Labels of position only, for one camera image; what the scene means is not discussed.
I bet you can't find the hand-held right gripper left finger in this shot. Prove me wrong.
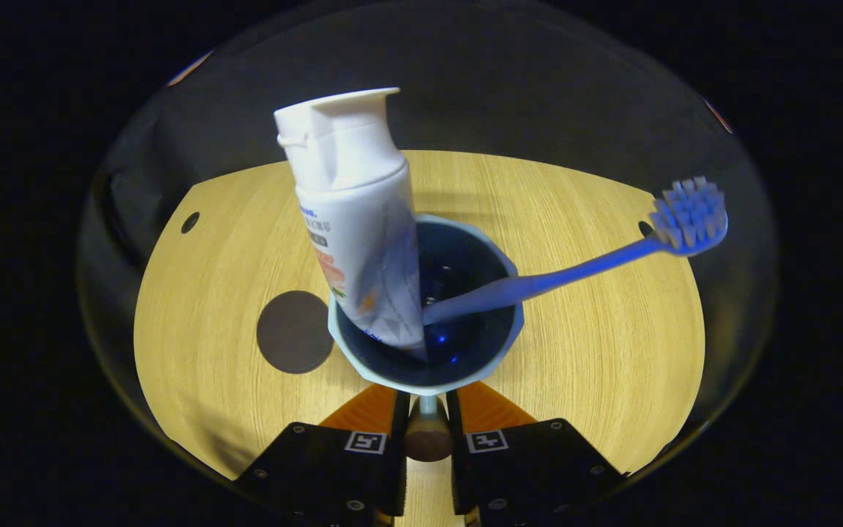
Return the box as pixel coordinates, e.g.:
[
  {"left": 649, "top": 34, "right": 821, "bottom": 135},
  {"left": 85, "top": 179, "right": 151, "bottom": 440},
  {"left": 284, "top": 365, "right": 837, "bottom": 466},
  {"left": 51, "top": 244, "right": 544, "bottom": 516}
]
[{"left": 235, "top": 384, "right": 412, "bottom": 527}]

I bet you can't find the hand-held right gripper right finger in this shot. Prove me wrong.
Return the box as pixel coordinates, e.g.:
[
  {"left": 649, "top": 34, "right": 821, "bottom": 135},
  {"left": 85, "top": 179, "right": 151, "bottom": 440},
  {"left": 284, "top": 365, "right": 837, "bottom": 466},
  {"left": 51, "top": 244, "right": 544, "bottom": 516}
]
[{"left": 446, "top": 381, "right": 624, "bottom": 527}]

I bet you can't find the blue toothbrush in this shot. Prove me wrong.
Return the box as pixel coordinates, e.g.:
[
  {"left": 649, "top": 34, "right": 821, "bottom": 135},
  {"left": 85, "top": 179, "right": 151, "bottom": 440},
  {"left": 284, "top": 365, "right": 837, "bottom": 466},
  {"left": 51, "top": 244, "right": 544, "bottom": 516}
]
[{"left": 421, "top": 176, "right": 729, "bottom": 327}]

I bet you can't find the white toothpaste tube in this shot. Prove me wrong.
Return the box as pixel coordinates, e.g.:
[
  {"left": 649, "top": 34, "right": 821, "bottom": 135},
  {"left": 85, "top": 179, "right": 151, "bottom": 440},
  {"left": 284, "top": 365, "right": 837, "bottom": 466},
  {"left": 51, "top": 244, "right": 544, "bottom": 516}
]
[{"left": 274, "top": 88, "right": 429, "bottom": 363}]

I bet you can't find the dark round coaster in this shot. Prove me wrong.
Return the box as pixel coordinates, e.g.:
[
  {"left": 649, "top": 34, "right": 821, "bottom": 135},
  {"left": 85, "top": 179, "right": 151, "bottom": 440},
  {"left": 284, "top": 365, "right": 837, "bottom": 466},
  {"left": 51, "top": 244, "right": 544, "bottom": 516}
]
[{"left": 257, "top": 291, "right": 335, "bottom": 375}]

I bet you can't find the wooden desktop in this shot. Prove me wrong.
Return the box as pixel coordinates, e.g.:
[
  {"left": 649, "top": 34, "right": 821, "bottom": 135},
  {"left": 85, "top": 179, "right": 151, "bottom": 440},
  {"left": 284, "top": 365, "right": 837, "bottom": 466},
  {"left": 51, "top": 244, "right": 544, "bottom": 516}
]
[{"left": 134, "top": 150, "right": 706, "bottom": 527}]

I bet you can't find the blue cup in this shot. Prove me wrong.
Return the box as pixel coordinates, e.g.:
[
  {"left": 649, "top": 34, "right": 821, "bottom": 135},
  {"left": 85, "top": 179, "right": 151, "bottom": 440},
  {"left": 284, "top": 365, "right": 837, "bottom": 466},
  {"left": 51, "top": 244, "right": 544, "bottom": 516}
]
[{"left": 328, "top": 214, "right": 525, "bottom": 463}]

